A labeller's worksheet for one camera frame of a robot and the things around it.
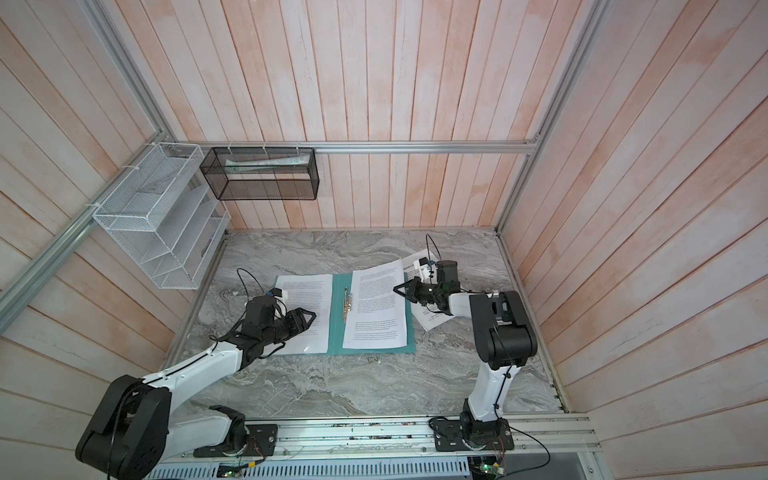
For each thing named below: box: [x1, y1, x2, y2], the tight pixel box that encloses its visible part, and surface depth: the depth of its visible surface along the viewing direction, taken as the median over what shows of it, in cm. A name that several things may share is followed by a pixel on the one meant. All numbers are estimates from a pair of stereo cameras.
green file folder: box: [326, 273, 416, 355], surface depth 95 cm
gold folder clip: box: [343, 286, 353, 324], surface depth 99 cm
